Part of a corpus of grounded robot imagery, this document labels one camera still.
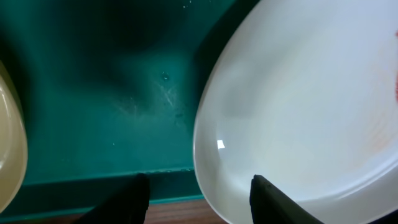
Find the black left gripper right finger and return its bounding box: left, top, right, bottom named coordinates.
left=249, top=175, right=323, bottom=224

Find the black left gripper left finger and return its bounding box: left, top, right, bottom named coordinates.
left=73, top=174, right=150, bottom=224

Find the white plate with sauce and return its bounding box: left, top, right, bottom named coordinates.
left=193, top=0, right=397, bottom=223

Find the yellow green plate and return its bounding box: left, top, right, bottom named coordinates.
left=1, top=64, right=28, bottom=211

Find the teal plastic tray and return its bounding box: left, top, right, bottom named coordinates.
left=1, top=0, right=256, bottom=222

